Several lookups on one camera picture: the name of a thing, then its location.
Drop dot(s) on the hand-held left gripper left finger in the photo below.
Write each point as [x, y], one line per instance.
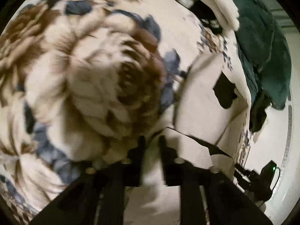
[141, 161]

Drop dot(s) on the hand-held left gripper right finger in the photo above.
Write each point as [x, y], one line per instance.
[164, 163]

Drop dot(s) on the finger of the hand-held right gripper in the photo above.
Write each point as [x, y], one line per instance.
[241, 172]

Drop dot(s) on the white garment with black patches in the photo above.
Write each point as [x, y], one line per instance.
[199, 98]

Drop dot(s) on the dark cloth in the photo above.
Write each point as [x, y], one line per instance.
[259, 112]

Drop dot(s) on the floral printed blanket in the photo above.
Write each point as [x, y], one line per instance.
[70, 75]

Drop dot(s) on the teal cloth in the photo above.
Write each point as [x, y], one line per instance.
[260, 39]

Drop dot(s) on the black cloth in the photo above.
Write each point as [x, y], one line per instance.
[206, 14]

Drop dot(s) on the white folded cloth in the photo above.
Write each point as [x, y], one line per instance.
[222, 2]

